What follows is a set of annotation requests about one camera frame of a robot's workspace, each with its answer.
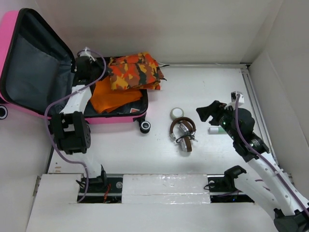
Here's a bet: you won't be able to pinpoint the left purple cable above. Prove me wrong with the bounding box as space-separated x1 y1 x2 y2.
44 49 107 203

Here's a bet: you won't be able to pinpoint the green white tube bottle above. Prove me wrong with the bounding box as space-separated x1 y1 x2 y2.
208 127 226 134

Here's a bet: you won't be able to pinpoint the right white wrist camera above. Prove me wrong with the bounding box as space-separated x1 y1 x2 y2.
225 91 244 109

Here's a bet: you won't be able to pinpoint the pink hard-shell suitcase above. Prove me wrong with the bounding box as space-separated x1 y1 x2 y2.
0 8 151 133

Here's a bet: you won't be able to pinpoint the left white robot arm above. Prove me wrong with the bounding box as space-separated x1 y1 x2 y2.
48 54 108 192

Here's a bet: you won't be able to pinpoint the brown headphones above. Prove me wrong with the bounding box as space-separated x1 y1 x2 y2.
169 116 197 153

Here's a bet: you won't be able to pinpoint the orange camouflage cloth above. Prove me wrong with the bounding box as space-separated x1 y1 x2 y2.
108 52 165 90

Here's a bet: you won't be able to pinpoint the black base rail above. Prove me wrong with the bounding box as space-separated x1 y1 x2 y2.
78 174 253 204

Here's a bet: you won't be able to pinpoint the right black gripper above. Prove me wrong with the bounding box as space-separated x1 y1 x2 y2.
196 100 239 141

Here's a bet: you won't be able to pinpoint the aluminium frame rail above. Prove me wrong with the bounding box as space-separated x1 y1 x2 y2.
241 64 294 184

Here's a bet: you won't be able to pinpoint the round white-green jar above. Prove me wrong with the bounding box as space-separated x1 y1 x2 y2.
170 107 184 120

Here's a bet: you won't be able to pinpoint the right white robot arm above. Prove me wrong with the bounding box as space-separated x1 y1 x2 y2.
196 101 309 232

